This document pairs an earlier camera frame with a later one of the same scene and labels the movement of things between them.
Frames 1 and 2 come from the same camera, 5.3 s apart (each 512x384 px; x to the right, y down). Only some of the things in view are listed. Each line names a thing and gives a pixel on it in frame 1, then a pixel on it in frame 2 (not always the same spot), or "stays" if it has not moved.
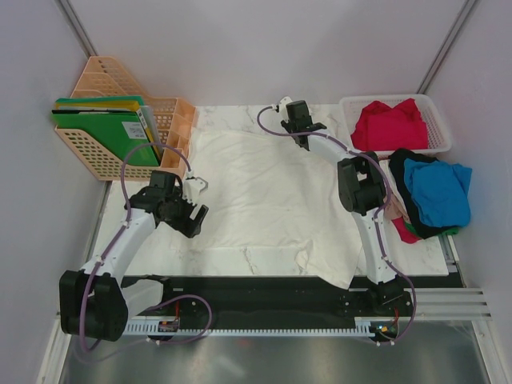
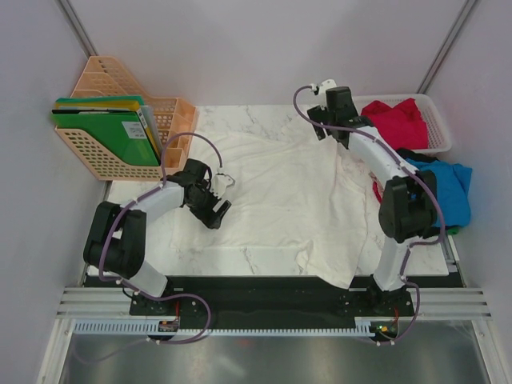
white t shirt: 267,190 stays
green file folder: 122,134 stays
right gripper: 287,125 to 318,114
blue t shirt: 440,192 stays
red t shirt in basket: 382,128 stays
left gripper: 188,226 to 209,217
